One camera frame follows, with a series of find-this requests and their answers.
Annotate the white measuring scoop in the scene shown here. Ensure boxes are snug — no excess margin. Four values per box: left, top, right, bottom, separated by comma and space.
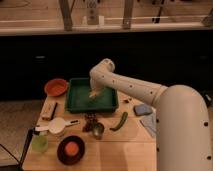
35, 117, 80, 135

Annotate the metal cup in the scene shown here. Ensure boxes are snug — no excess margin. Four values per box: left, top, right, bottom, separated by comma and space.
92, 123, 104, 139

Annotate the green plastic tray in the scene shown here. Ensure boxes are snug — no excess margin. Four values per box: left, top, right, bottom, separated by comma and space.
65, 78, 119, 113

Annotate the black clamp stand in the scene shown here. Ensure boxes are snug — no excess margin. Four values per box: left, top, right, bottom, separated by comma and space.
0, 129, 33, 171

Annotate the wooden block with black edge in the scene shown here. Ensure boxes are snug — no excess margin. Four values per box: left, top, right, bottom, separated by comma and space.
41, 102, 57, 121

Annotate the blue grey cloth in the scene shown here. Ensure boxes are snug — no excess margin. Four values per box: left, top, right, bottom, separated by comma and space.
140, 113, 156, 138

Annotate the dark plate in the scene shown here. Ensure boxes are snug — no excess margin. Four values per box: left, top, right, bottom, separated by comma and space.
57, 136, 85, 165

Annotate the blue sponge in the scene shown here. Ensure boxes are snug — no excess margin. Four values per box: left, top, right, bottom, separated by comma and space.
133, 104, 153, 116

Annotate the yellow banana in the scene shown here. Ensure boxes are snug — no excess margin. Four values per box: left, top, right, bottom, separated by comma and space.
89, 90, 102, 98

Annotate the orange bowl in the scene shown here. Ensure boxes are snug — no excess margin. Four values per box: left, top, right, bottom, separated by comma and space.
44, 78, 68, 97

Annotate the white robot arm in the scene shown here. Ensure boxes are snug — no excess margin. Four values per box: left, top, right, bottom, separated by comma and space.
89, 58, 213, 171

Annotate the dark red grape bunch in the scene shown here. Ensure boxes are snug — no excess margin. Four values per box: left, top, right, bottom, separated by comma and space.
82, 113, 98, 132

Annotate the green chili pepper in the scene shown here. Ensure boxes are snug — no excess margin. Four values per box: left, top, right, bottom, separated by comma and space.
110, 112, 128, 131

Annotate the orange round fruit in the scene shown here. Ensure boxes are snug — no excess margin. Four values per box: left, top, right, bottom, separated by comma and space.
65, 142, 79, 156

